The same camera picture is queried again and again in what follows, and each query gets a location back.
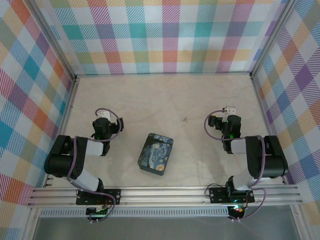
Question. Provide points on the starry night print box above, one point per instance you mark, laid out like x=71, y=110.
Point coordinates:
x=155, y=155

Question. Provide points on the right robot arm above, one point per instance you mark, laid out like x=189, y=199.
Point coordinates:
x=272, y=160

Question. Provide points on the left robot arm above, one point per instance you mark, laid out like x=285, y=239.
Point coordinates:
x=62, y=162

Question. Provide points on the small orange circuit board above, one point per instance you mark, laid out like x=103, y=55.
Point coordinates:
x=237, y=208

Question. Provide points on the black green circuit board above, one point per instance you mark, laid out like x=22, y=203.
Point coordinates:
x=96, y=212

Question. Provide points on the grey metal sheet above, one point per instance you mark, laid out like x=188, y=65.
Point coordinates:
x=162, y=228

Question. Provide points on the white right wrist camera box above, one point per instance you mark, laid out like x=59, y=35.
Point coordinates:
x=230, y=109

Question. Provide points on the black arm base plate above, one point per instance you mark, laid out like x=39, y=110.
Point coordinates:
x=111, y=193
x=217, y=196

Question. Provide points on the aluminium mounting rail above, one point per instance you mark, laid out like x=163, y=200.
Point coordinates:
x=162, y=195

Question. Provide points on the aluminium frame bar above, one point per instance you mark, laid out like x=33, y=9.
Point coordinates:
x=53, y=41
x=272, y=37

